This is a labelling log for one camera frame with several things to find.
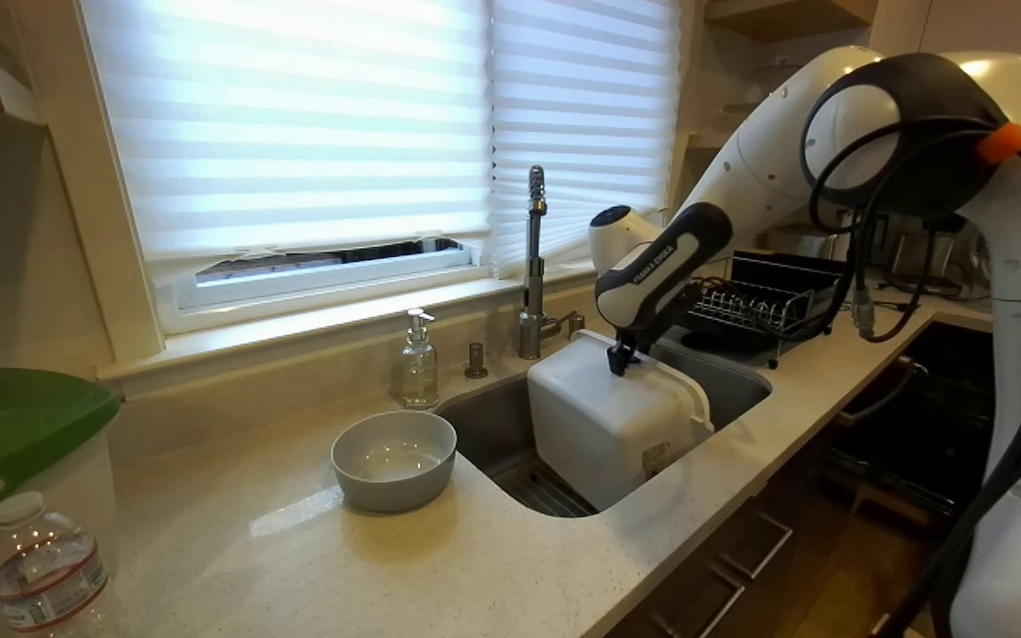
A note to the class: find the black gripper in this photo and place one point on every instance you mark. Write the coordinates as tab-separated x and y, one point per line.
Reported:
639	332

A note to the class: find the white plastic dish tub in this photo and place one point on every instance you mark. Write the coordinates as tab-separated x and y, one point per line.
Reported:
605	426

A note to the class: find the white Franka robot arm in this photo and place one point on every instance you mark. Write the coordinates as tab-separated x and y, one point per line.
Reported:
771	154

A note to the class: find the stainless steel sink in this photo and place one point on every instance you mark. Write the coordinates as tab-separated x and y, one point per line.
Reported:
488	412

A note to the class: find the black dish rack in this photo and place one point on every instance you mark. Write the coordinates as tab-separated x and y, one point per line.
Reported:
771	305

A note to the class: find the clear water bottle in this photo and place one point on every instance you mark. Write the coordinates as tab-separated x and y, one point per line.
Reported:
46	572

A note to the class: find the chrome spring faucet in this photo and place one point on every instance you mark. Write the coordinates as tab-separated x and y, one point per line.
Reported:
532	261

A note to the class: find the small metal counter button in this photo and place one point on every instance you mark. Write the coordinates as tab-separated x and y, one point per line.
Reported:
476	358

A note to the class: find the clear soap dispenser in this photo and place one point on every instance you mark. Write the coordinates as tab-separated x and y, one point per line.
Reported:
420	373

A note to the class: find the wooden cabinet drawer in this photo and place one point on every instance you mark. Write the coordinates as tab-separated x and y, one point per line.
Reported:
752	544
682	605

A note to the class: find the narrow white window blind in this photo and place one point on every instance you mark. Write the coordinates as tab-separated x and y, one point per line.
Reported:
583	120

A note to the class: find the grey round bowl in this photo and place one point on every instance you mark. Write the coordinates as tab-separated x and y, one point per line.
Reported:
391	465

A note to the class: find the silver kitchen appliance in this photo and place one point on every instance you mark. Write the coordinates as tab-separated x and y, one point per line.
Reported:
942	261

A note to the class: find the wide white window blind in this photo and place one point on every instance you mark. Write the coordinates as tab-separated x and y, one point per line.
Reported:
285	128

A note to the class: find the clear plastic container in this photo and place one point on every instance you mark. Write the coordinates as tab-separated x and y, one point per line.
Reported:
75	478

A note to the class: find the white window frame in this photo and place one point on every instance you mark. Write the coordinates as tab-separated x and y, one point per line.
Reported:
300	290

